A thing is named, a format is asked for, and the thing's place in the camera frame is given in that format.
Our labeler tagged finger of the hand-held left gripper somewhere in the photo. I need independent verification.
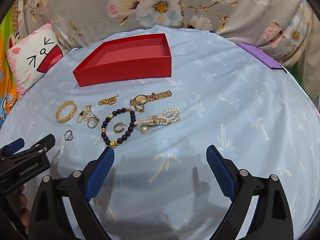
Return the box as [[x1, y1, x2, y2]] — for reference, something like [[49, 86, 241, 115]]
[[25, 134, 56, 157], [0, 138, 25, 158]]

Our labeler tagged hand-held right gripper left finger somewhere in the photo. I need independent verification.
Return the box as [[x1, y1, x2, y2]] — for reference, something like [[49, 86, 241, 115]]
[[26, 146, 115, 240]]

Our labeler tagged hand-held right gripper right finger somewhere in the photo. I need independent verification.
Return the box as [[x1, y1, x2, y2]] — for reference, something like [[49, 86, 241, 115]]
[[205, 144, 294, 240]]

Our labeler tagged gold woven bangle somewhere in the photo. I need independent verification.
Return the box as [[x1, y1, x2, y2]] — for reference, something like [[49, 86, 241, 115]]
[[55, 100, 77, 123]]

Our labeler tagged dark bead bracelet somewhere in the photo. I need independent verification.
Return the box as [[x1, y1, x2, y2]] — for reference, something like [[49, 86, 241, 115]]
[[101, 107, 136, 148]]

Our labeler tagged thin chain with black stones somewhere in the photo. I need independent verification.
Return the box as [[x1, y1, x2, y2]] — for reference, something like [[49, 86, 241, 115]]
[[76, 104, 93, 123]]

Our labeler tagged gold chain bracelet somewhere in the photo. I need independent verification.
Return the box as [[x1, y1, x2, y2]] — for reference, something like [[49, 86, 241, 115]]
[[98, 94, 120, 106]]

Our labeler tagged white pearl bracelet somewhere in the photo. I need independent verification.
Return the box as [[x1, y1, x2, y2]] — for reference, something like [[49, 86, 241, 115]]
[[134, 107, 181, 128]]

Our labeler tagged gold wrist watch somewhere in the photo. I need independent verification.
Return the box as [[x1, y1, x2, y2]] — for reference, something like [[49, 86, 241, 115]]
[[129, 90, 173, 107]]

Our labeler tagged red cardboard box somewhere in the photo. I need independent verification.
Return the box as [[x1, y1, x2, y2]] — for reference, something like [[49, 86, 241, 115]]
[[72, 33, 172, 87]]

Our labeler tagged person's left hand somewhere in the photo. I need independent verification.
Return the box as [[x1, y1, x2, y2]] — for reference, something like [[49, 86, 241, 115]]
[[15, 184, 32, 235]]

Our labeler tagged light blue bed sheet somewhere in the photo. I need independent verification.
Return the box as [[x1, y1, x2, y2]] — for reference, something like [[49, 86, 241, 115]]
[[0, 25, 320, 240]]

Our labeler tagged colourful cartoon blanket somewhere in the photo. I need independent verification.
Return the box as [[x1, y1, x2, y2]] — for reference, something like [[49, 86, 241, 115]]
[[0, 2, 23, 130]]

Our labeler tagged cat face pillow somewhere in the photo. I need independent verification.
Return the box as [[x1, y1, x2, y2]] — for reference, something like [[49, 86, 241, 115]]
[[6, 23, 64, 98]]

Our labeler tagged purple flat box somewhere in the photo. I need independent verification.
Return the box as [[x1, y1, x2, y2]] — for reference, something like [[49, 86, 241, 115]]
[[236, 42, 288, 73]]

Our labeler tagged grey floral blanket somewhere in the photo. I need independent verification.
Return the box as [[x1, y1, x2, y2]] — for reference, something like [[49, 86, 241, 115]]
[[15, 0, 316, 67]]

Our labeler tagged chunky silver gold ring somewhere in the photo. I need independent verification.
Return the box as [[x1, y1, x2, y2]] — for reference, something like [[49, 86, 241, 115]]
[[87, 114, 100, 129]]

